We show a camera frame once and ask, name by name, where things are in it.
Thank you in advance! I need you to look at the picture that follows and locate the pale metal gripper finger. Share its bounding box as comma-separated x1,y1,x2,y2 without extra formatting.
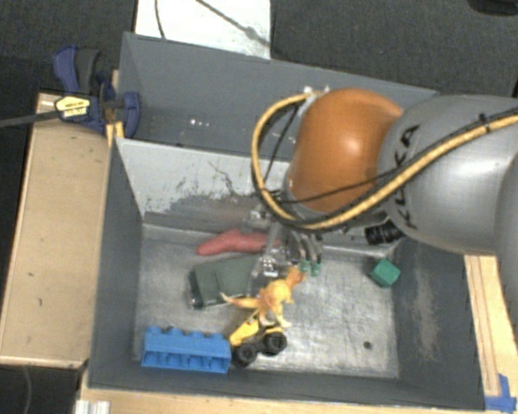
251,253,283,272
247,267,280,300

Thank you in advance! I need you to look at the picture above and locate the grey metal bin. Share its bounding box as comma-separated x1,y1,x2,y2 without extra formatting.
75,30,518,414

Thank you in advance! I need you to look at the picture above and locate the yellow toy vehicle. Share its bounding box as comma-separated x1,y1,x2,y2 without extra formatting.
224,309,293,374

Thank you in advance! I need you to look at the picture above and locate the black cylinder on white bracket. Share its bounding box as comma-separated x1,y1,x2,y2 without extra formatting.
361,216,405,251

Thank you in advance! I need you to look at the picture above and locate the red toy sweet potato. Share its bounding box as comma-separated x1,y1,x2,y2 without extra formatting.
195,223,271,265

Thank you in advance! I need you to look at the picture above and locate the blue toy brick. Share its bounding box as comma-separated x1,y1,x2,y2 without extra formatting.
139,323,236,379

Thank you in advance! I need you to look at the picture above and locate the dark green flat block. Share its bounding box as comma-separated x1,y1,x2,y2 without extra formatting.
184,246,264,318

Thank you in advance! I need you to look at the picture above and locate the pale wood board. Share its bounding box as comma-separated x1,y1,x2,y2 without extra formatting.
0,89,125,376

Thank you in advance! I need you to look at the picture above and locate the orange toy dinosaur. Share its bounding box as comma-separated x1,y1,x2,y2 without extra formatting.
216,256,308,331

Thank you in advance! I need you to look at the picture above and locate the green cube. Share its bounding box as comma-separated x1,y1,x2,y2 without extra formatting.
367,256,404,292

